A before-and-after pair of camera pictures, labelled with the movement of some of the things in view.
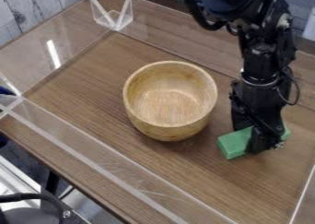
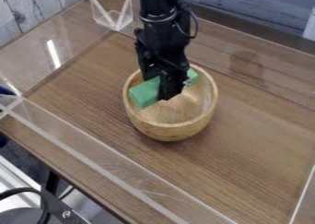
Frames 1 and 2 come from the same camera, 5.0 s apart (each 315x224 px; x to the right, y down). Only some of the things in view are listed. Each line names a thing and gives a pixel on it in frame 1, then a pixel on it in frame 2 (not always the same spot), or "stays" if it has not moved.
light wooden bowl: [170, 97] stays
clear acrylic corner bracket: [112, 19] stays
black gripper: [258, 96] to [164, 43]
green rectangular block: [233, 144] to [146, 93]
